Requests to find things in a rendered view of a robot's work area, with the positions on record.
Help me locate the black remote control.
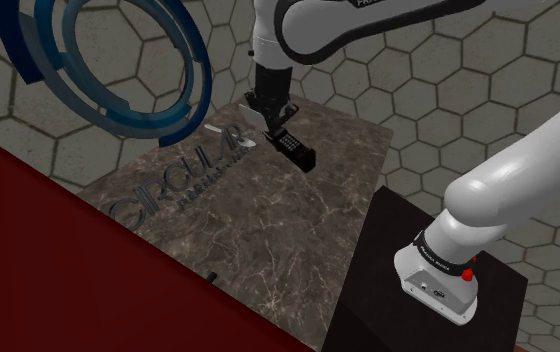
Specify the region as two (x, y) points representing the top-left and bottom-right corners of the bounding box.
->
(262, 127), (318, 174)

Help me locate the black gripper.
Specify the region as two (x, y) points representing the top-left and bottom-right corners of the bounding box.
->
(244, 64), (299, 141)

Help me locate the dark grey letter sign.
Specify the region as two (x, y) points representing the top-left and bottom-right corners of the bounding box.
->
(108, 123), (258, 233)

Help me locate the brown marble table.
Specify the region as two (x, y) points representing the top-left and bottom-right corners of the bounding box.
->
(76, 92), (394, 352)

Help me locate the white flat card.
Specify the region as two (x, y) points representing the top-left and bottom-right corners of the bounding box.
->
(238, 103), (266, 129)

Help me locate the blue ring sculpture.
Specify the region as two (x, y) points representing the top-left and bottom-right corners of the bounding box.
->
(0, 0), (214, 149)

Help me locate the black robot stand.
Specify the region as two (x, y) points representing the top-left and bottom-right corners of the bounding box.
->
(321, 185), (529, 352)

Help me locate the dark red flat block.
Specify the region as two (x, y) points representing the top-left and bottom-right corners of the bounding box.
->
(0, 126), (316, 352)

